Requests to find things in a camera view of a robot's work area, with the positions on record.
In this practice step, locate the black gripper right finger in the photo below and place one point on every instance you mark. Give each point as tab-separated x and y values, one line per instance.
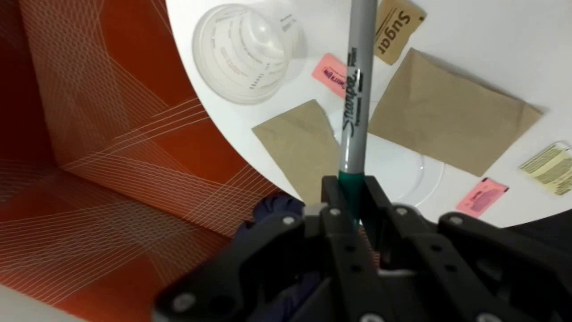
476	270

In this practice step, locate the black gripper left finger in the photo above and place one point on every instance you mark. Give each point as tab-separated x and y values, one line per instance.
311	267

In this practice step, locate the green capped grey marker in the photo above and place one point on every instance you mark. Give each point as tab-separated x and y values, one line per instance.
358	86

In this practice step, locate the brown napkin near cup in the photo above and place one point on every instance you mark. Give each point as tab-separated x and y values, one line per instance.
303	145

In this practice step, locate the pink sweetener packet near marker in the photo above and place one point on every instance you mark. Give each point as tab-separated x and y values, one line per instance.
331	72

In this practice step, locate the clear plastic cup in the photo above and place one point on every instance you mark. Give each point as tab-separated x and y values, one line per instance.
244	50

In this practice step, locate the pink sweetener packet far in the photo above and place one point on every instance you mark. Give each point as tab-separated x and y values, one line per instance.
481	197

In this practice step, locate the clear plastic lid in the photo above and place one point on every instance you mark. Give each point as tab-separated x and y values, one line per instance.
406	177

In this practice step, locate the green sweetener packet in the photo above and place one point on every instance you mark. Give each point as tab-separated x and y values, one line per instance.
551	168

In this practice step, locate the brown napkin centre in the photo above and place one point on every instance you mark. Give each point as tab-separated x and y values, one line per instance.
447	116

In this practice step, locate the round white table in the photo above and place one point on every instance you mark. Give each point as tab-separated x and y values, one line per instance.
521	48

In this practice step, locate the orange patterned sofa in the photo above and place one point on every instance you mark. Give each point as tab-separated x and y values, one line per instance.
113	177

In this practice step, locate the small brown sugar packet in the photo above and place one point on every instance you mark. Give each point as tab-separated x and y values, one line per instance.
396	23

